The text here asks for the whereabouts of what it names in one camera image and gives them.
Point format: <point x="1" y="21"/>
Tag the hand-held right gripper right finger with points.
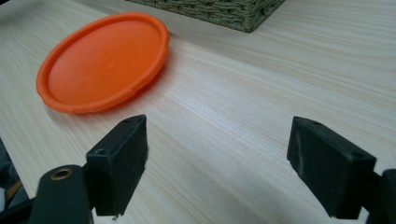
<point x="330" y="168"/>

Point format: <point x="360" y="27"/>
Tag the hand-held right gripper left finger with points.
<point x="116" y="168"/>

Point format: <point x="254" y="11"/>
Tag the orange plastic plate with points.
<point x="104" y="63"/>

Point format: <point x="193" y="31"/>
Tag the green woven basket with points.
<point x="214" y="12"/>

